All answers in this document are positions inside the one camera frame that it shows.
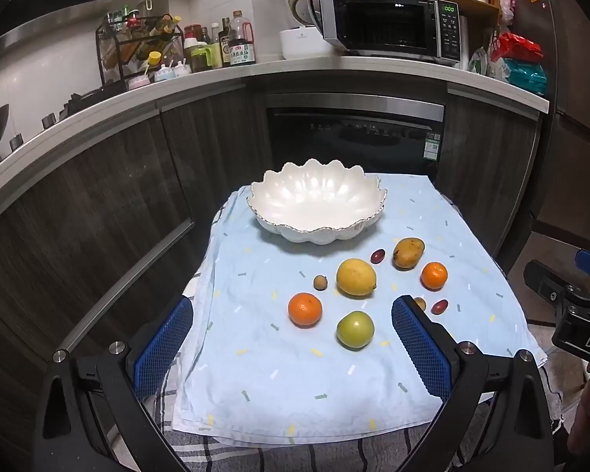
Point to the white plastic bag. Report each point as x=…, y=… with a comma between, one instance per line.
x=484, y=64

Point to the silver microwave oven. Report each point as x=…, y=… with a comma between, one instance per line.
x=388, y=24

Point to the green plastic pitcher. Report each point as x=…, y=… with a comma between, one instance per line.
x=204, y=59

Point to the dark wood cabinet door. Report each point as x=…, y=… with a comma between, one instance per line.
x=491, y=167
x=211, y=152
x=69, y=236

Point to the green apple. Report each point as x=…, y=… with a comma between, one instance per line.
x=355, y=329

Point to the grey refrigerator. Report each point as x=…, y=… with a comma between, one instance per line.
x=575, y=83

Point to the white scalloped ceramic bowl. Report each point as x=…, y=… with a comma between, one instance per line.
x=314, y=196

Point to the light blue patterned cloth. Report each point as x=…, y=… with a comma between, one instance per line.
x=275, y=378

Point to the red grape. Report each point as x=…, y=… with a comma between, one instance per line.
x=377, y=256
x=440, y=307

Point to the yellow cap bottle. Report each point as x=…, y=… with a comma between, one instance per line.
x=154, y=64

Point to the dark glass bottle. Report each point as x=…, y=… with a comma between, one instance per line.
x=224, y=44

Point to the built-in black oven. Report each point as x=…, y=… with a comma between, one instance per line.
x=349, y=132

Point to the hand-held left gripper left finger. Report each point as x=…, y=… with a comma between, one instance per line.
x=162, y=349

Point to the metal stove knob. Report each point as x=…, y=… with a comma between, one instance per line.
x=49, y=119
x=15, y=141

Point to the orange tangerine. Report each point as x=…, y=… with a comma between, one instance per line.
x=305, y=309
x=433, y=276

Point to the yellow lemon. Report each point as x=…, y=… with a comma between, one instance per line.
x=356, y=278

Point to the small brown longan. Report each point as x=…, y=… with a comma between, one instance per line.
x=319, y=282
x=421, y=304

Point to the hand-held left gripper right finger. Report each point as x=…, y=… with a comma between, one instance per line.
x=423, y=349

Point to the teal plastic bag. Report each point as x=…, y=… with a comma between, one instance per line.
x=526, y=76

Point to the yellow spotted mango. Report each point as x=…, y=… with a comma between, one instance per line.
x=408, y=253

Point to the pink plastic bag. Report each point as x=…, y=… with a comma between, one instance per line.
x=505, y=0

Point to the red lid jar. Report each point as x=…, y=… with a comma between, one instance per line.
x=192, y=32

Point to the pink condiment jar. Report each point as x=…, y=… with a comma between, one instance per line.
x=138, y=81

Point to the large soy sauce bottle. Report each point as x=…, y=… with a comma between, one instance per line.
x=241, y=49

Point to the white electric pot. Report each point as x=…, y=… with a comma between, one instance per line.
x=302, y=44

